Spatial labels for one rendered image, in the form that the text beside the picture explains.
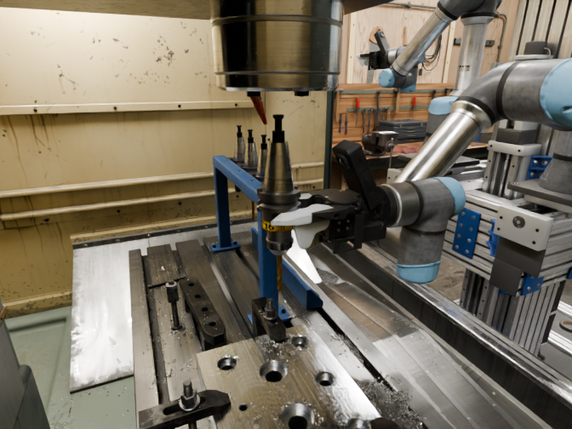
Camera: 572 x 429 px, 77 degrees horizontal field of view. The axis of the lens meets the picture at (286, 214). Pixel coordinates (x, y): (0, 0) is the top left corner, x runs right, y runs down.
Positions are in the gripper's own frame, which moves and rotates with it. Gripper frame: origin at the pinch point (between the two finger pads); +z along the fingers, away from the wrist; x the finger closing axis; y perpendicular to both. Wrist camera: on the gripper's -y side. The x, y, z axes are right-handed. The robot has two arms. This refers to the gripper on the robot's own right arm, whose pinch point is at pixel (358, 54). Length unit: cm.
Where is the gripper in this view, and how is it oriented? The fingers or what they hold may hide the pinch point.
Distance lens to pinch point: 201.6
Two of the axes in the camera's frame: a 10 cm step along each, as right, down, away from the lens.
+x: 7.7, -3.4, 5.4
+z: -6.3, -2.5, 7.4
